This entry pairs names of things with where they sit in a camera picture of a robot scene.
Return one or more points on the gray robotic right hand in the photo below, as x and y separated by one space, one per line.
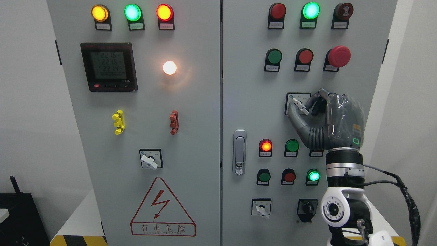
344 125

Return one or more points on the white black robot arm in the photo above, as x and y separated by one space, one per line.
344 206

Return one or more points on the dark red buzzer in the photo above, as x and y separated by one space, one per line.
341 16

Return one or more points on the white rotary switch left door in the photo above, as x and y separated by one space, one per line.
151 158

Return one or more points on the red push button lower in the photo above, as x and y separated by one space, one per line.
288 177

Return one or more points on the black digital power meter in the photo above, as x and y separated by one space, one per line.
109 67

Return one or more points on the red indicator light top right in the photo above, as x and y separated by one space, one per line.
276 16

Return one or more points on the green indicator light middle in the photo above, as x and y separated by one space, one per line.
291 148

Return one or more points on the red push button upper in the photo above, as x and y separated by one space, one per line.
303 60

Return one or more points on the red terminal handle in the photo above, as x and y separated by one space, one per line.
174 122

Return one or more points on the green indicator light top right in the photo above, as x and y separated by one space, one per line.
309 15

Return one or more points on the white rotary switch lower right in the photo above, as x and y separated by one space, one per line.
261 207

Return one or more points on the black box with antenna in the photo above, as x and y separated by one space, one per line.
23 226

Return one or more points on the yellow indicator light top left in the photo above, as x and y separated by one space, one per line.
102 18

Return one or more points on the gray electrical cabinet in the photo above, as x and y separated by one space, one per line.
219 47

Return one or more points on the silver door handle lock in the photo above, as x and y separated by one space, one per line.
239 151

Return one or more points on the red indicator light top left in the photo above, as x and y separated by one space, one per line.
165 15

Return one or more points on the black rotary switch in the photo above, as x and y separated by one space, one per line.
306 209

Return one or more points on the white glowing lamp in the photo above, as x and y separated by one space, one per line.
169 67

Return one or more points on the green push button lower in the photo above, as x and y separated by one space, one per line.
263 177

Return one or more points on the green push button upper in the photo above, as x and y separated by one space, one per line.
272 60

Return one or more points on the lit red indicator light middle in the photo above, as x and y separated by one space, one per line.
265 148

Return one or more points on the green indicator light top left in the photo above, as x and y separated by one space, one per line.
134 16

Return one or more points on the red electrical warning sticker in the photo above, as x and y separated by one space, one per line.
162 214

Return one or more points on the green push button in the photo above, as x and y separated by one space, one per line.
263 177
272 60

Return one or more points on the red push button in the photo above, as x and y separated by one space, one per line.
288 177
303 60

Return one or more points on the yellow terminal handle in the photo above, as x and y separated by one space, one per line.
119 122

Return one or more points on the lit green indicator light lower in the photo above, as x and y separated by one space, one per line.
312 177

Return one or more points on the gray rotary switch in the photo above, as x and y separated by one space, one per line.
299 100

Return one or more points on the red emergency stop button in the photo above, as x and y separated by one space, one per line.
336 57

